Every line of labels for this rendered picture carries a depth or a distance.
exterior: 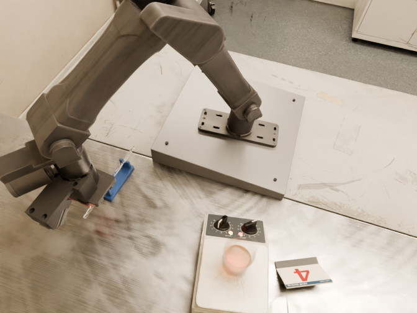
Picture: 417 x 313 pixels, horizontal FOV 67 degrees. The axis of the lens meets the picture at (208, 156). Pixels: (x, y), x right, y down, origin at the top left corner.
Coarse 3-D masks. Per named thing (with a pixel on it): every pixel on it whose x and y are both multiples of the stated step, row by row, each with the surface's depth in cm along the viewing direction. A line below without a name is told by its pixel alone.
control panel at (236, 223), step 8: (208, 216) 67; (216, 216) 67; (208, 224) 64; (232, 224) 65; (240, 224) 65; (256, 224) 66; (208, 232) 62; (216, 232) 62; (224, 232) 62; (256, 232) 64; (264, 240) 62
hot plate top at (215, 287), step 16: (208, 240) 58; (224, 240) 58; (208, 256) 57; (256, 256) 57; (208, 272) 55; (256, 272) 55; (208, 288) 54; (224, 288) 54; (240, 288) 54; (256, 288) 54; (208, 304) 52; (224, 304) 52; (240, 304) 52; (256, 304) 52
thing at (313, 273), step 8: (280, 272) 63; (288, 272) 63; (296, 272) 63; (304, 272) 63; (312, 272) 63; (320, 272) 63; (288, 280) 61; (296, 280) 60; (304, 280) 60; (312, 280) 60
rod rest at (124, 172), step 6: (120, 162) 75; (126, 162) 74; (120, 168) 76; (126, 168) 76; (132, 168) 76; (120, 174) 75; (126, 174) 75; (120, 180) 74; (126, 180) 75; (114, 186) 73; (120, 186) 73; (108, 192) 70; (114, 192) 72; (108, 198) 71
